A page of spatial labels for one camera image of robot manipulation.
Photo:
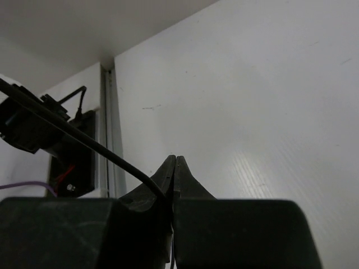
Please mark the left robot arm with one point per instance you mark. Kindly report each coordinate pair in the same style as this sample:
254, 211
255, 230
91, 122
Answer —
72, 166

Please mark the aluminium rail front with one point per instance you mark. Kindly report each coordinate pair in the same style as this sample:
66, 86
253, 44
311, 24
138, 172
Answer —
111, 133

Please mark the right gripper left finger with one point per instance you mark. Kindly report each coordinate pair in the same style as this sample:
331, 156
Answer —
133, 231

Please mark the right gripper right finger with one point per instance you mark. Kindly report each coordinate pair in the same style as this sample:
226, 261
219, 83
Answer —
246, 233

